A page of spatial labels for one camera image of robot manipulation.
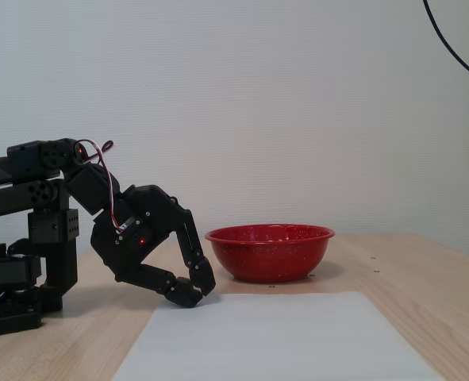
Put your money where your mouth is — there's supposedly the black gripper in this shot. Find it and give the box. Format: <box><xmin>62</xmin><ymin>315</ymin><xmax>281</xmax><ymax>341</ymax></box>
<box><xmin>89</xmin><ymin>183</ymin><xmax>217</xmax><ymax>310</ymax></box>

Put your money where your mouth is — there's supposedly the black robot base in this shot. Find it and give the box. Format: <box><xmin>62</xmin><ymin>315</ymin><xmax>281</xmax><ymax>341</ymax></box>
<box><xmin>0</xmin><ymin>237</ymin><xmax>64</xmax><ymax>339</ymax></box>

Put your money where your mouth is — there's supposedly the red speckled enamel bowl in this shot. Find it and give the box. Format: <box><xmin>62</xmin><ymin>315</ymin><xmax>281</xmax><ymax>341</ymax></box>
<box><xmin>204</xmin><ymin>224</ymin><xmax>336</xmax><ymax>283</ymax></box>

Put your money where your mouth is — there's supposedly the white paper sheet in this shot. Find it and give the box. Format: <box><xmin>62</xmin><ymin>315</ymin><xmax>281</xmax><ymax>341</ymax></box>
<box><xmin>110</xmin><ymin>291</ymin><xmax>445</xmax><ymax>381</ymax></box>

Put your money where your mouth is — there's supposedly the red white servo wire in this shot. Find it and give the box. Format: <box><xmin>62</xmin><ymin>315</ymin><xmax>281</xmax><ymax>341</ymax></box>
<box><xmin>74</xmin><ymin>137</ymin><xmax>129</xmax><ymax>233</ymax></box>

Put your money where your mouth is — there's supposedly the thin black hanging cable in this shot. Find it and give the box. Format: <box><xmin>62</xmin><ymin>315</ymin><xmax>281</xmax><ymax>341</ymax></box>
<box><xmin>422</xmin><ymin>0</ymin><xmax>469</xmax><ymax>85</ymax></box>

